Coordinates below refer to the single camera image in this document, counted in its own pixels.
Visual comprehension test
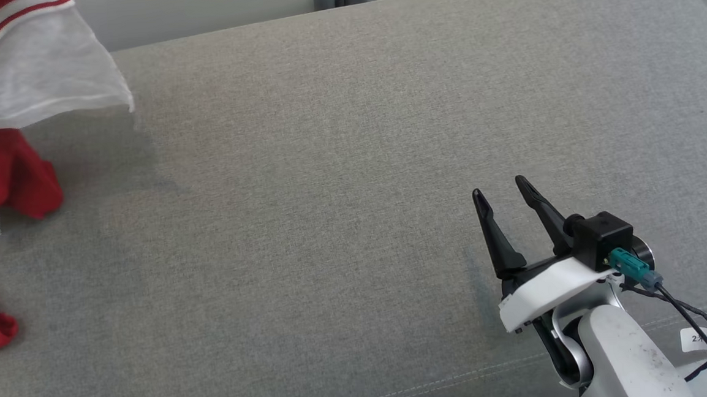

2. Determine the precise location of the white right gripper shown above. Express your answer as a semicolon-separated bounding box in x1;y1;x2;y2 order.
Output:
471;169;626;395

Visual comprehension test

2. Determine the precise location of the red white basketball jersey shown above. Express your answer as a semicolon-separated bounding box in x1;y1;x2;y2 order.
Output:
0;0;143;243

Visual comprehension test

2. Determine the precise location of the right black cable teal plug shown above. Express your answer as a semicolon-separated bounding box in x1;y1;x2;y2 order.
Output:
608;241;707;397

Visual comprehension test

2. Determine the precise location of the white right cable tag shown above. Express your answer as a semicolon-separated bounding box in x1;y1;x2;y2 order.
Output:
681;326;707;355

